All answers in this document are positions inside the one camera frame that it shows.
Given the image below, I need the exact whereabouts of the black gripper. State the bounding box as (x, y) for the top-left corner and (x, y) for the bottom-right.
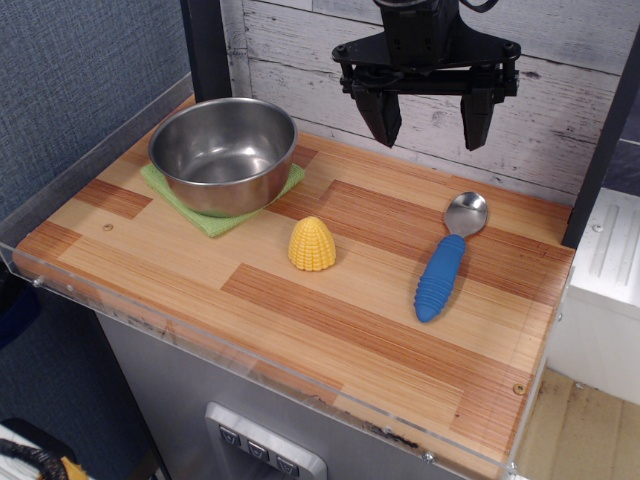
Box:
(332, 1), (521, 151)

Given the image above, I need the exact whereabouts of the yellow toy corn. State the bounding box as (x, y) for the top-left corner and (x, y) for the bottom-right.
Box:
(288, 216), (336, 272)

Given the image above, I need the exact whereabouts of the silver metal pot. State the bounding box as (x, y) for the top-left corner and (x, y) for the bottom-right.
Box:
(149, 98), (298, 217)

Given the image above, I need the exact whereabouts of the green cloth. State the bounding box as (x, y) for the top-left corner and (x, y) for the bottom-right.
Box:
(139, 162), (306, 239)

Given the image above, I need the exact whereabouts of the white box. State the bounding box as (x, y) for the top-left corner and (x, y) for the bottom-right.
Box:
(547, 188), (639, 404)

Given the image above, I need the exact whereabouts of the silver toy fridge cabinet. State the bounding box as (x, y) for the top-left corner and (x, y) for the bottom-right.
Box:
(99, 315), (505, 479)

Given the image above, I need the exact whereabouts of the silver dispenser button panel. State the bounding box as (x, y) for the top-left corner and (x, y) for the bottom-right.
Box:
(205, 402), (328, 479)

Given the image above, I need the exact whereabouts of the clear acrylic guard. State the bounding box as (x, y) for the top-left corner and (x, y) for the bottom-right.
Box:
(0, 72), (576, 480)

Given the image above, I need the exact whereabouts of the yellow black object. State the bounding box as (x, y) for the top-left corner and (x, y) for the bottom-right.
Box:
(1, 439), (89, 479)

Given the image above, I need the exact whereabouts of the blue handled metal spoon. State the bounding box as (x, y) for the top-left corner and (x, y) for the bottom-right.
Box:
(414, 192), (488, 323)

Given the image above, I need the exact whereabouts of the black vertical post right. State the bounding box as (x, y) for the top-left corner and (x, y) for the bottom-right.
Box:
(561, 32), (639, 249)

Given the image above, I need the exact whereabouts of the black vertical post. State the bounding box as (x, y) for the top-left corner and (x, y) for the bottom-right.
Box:
(180, 0), (232, 102)
(561, 32), (639, 249)

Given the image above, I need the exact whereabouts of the black vertical post left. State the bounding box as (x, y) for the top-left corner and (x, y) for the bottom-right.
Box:
(180, 0), (232, 102)

